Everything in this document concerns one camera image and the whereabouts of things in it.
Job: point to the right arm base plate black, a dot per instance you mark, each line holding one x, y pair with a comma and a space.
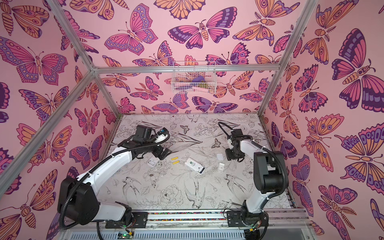
240, 218

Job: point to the green circuit board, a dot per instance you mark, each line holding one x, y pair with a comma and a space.
125, 235

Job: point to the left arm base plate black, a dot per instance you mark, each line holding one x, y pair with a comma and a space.
135, 220

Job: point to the white wire basket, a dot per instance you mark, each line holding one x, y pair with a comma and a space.
194, 77

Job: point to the purple item in basket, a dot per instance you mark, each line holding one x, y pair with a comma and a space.
198, 80

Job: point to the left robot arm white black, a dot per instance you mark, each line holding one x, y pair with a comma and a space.
78, 197

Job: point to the white remote control with display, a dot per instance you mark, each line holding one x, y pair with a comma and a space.
195, 166

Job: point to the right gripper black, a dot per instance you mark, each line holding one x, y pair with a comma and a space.
232, 153

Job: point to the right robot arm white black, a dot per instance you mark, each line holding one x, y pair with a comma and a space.
269, 174

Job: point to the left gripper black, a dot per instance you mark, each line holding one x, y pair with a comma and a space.
158, 154

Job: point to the white remote control green buttons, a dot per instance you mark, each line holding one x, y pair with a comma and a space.
152, 162

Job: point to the white battery cover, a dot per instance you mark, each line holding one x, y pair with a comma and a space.
221, 167
220, 157

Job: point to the aluminium front rail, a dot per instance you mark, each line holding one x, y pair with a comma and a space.
200, 225

